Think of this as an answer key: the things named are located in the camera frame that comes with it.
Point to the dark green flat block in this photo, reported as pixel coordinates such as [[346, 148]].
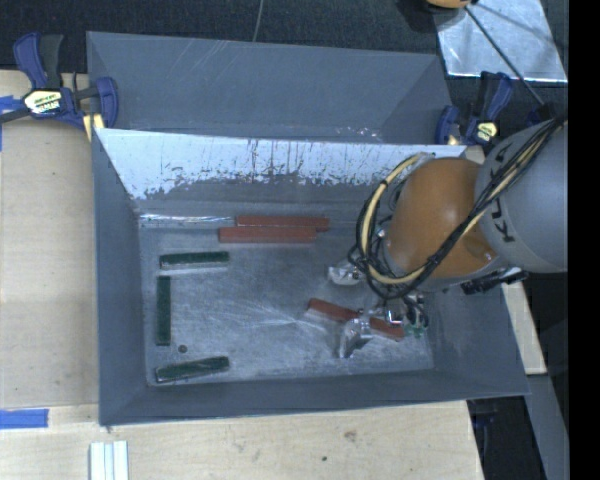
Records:
[[195, 259], [192, 369], [163, 310]]

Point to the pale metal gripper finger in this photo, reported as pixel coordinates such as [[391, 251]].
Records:
[[354, 339], [344, 275]]

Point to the black cylinder on white bracket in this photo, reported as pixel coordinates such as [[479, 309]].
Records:
[[490, 282]]

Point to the red-brown flat block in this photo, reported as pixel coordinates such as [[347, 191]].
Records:
[[267, 234], [332, 311]]

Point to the grey metal bin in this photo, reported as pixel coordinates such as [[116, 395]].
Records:
[[260, 93]]

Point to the pale wood flat board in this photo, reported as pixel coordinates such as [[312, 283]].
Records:
[[47, 268]]

